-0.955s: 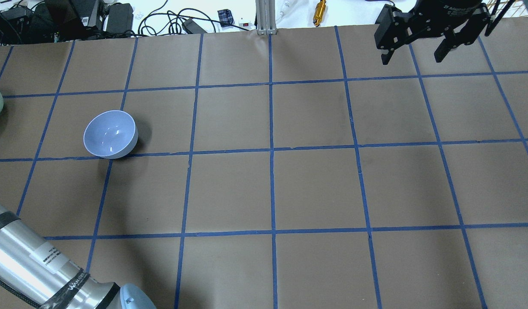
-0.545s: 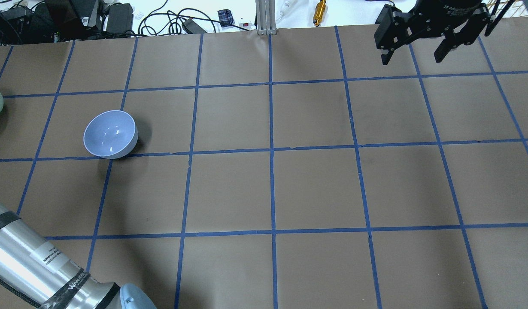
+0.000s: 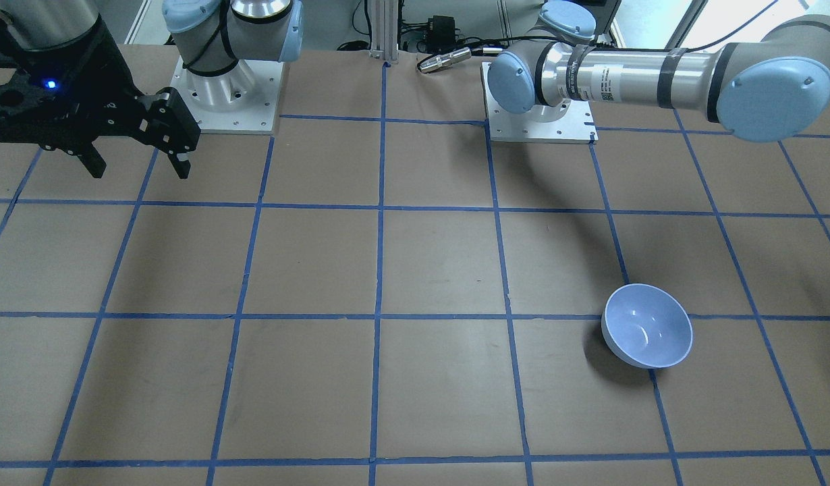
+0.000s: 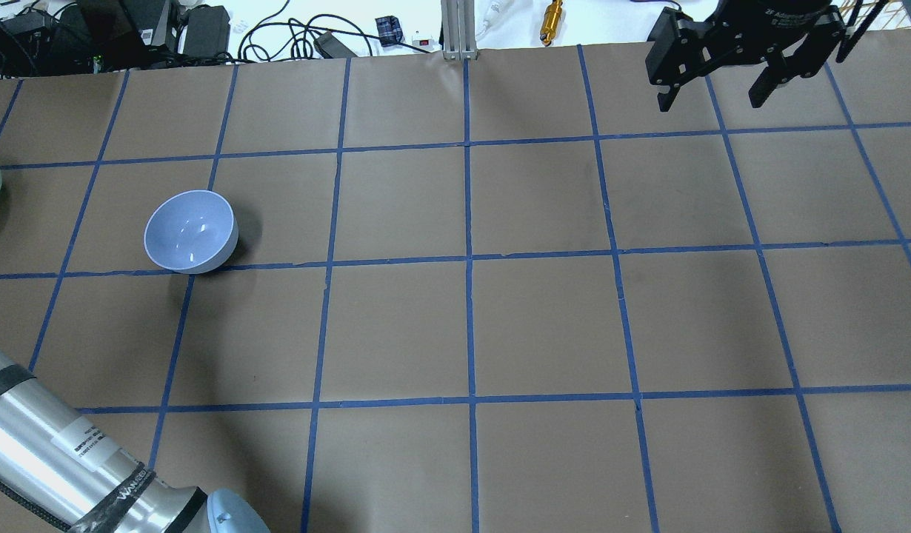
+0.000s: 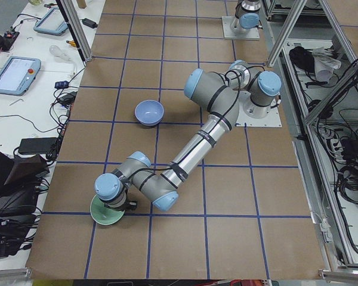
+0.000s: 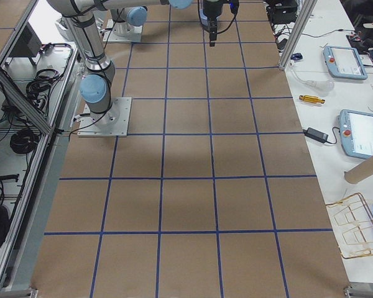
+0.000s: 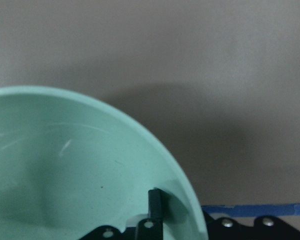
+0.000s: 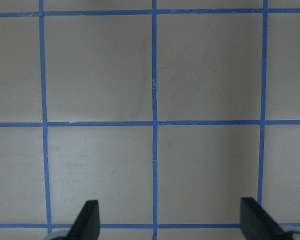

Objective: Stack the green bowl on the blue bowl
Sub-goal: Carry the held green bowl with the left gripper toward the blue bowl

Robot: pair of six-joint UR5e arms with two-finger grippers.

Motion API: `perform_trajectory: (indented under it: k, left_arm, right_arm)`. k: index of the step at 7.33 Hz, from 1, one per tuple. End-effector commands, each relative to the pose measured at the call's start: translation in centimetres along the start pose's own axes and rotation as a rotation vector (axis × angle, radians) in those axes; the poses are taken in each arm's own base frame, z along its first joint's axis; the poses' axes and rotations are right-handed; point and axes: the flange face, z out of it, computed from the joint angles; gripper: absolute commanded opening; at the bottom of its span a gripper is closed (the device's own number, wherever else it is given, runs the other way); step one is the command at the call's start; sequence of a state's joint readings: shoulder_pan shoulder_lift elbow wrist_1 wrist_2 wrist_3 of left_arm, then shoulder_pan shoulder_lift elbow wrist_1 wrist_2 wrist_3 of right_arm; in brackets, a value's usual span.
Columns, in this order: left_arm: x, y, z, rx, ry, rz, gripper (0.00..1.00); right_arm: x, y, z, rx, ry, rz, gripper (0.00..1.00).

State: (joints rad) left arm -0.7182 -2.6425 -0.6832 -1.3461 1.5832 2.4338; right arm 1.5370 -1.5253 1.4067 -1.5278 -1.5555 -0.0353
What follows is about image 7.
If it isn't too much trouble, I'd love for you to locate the green bowl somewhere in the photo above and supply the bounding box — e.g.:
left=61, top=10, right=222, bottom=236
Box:
left=0, top=86, right=208, bottom=240

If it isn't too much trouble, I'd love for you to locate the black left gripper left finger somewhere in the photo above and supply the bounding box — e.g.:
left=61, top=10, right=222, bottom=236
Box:
left=80, top=189, right=167, bottom=240

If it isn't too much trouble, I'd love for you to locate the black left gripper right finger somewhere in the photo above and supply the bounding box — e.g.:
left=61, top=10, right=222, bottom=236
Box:
left=203, top=211, right=300, bottom=240

